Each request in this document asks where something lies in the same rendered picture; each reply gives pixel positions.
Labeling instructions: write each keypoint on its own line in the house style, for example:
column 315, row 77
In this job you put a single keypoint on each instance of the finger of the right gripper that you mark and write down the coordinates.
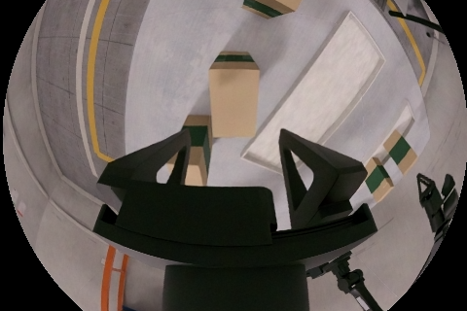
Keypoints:
column 431, row 183
column 423, row 182

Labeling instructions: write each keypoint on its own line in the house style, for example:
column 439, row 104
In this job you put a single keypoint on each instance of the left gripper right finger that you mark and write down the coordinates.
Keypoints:
column 336, row 177

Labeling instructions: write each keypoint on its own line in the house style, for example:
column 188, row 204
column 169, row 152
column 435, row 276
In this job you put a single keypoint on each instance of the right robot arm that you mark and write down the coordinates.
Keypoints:
column 438, row 222

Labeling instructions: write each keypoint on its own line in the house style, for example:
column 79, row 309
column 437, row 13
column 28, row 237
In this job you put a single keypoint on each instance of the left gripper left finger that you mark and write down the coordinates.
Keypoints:
column 144, row 164

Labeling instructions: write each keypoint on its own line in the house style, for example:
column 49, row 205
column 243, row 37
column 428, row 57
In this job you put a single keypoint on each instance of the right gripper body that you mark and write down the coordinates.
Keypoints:
column 429, row 208

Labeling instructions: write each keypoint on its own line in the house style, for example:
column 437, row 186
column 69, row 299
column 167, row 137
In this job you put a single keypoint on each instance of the white rectangular tray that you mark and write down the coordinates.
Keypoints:
column 344, row 70
column 403, row 125

